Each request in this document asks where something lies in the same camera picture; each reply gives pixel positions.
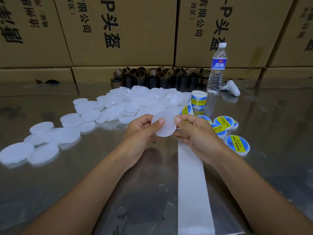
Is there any person's right forearm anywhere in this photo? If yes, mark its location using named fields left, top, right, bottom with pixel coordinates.
left=213, top=150, right=313, bottom=235

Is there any stack of brown cardboard boxes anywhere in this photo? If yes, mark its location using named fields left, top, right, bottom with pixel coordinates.
left=0, top=0, right=313, bottom=84

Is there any person's left forearm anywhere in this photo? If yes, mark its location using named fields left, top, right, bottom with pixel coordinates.
left=22, top=149, right=138, bottom=235

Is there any sticker roll with backing strip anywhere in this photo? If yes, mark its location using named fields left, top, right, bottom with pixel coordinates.
left=177, top=90, right=216, bottom=235

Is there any pile of white plastic lids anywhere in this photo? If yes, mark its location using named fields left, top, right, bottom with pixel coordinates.
left=0, top=86, right=194, bottom=167

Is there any clear plastic water bottle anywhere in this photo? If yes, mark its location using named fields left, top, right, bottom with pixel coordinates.
left=207, top=42, right=228, bottom=93

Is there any white handheld controller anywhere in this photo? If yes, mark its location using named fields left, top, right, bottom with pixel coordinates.
left=220, top=80, right=241, bottom=97

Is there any row of dark cardboard tubes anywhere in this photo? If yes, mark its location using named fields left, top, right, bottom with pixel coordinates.
left=111, top=67, right=213, bottom=89

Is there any person's right hand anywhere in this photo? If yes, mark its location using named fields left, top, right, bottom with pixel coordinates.
left=173, top=114, right=228, bottom=165

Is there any person's left hand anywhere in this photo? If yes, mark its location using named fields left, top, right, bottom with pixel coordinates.
left=120, top=114, right=166, bottom=167

